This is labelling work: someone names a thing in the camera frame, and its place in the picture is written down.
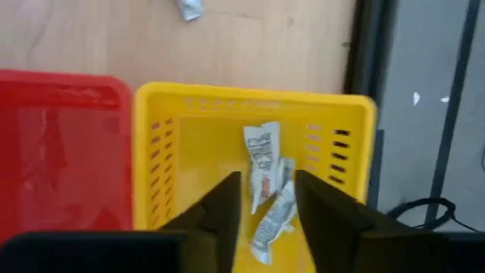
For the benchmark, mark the red plastic bin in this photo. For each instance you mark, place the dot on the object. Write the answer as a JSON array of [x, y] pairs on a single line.
[[68, 159]]

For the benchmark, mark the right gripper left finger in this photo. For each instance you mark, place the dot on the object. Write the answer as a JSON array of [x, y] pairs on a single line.
[[216, 227]]

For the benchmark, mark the yellow plastic bin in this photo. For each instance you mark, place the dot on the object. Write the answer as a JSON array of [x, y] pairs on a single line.
[[212, 151]]

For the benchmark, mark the white paper scrap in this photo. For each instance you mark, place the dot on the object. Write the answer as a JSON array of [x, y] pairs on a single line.
[[445, 99], [416, 98]]

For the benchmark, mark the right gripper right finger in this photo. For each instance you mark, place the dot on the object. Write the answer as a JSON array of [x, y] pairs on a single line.
[[333, 227]]

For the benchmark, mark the small white printed packet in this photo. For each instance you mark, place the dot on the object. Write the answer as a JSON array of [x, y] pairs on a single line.
[[190, 7], [261, 151], [274, 223], [286, 170]]

